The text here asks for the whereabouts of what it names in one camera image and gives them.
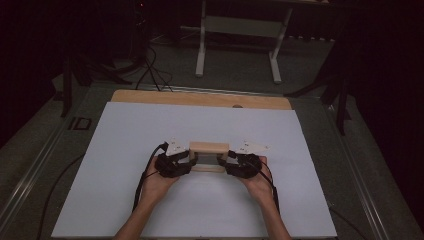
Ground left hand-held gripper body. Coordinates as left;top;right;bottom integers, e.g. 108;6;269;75
154;137;189;179

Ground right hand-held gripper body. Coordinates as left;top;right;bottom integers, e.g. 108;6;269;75
234;140;271;180

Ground wooden picture frame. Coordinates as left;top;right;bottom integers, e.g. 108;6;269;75
188;141;231;174

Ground person's right hand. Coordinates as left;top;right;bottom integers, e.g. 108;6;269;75
237;155;276;205

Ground person's left hand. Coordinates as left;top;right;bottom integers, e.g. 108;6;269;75
141;155;181;205

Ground black floor socket plate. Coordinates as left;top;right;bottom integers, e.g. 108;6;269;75
68;116;93;132

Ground white metal stand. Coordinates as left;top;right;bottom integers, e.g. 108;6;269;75
179;0;296;85

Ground black tripod stand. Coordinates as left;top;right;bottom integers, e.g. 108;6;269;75
283;33;354;136

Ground left hand-held gripper black cable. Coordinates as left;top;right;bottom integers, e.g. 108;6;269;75
132;142;169;213

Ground hand-held gripper black cable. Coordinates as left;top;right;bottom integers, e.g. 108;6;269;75
132;142;169;213
258;163;281;216

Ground right hand-held gripper black cable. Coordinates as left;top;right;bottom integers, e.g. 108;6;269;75
258;163;281;216

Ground metal floor rail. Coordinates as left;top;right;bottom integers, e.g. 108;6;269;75
143;84;284;98
323;99;389;240
0;113;73;231

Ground tangle of black cables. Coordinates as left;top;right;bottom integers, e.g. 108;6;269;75
134;43;174;93

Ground black floor cable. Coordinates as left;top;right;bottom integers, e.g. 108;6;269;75
35;153;86;240
329;206;368;240

